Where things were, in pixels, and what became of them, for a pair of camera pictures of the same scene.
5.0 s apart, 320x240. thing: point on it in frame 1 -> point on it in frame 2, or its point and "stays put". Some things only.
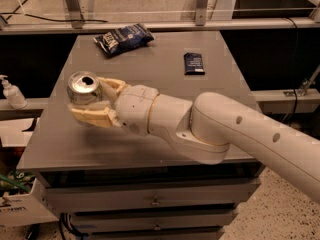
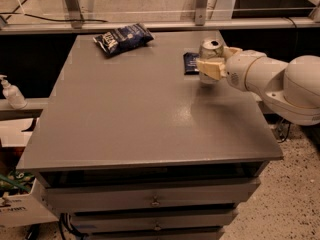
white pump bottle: (14, 95) stays put
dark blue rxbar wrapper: (193, 64) stays put
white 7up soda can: (84, 88) -> (212, 48)
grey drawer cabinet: (122, 185) stays put
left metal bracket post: (73, 5) stays put
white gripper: (135, 109) -> (237, 69)
